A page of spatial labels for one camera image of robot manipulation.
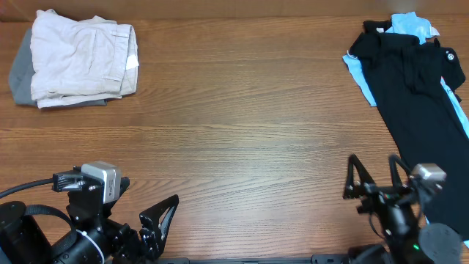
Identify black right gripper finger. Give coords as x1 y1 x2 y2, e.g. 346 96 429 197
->
343 154 376 199
388 154 411 187

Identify beige shorts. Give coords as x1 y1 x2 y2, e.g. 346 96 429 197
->
30 10 139 109

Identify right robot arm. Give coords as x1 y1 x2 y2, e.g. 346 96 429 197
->
342 154 462 264

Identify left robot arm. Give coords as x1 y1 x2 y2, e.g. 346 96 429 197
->
1 175 179 264

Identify black shirt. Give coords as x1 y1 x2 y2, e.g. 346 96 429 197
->
349 21 468 240

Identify light blue shirt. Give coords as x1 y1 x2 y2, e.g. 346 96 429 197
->
342 12 468 136

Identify folded grey shorts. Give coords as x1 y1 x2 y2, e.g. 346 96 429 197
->
9 26 119 108

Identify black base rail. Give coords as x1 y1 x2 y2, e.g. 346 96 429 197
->
155 254 349 264

